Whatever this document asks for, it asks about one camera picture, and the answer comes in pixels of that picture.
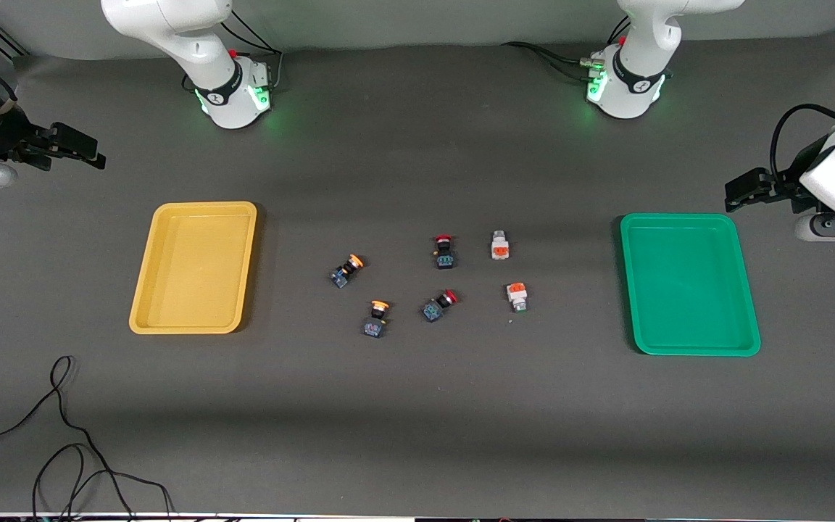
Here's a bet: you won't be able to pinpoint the green plastic tray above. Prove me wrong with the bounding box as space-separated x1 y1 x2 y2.
620 212 762 357

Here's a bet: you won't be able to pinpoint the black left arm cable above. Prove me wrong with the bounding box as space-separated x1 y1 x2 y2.
770 104 835 178

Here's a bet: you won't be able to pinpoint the yellow plastic tray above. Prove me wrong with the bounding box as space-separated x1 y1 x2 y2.
128 202 259 336

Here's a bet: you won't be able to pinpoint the black base cables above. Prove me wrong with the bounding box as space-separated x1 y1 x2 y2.
182 7 284 95
501 41 599 80

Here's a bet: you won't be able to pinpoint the loose thin black cable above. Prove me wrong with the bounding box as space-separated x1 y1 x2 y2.
0 355 174 522

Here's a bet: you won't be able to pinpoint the yellow cap black push button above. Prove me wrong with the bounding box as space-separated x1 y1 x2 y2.
331 254 365 289
362 299 391 339

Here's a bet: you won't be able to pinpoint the black left base cables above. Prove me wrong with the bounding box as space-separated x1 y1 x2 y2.
501 41 599 80

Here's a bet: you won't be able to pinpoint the black right base cables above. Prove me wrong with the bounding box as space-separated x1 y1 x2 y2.
182 7 284 95

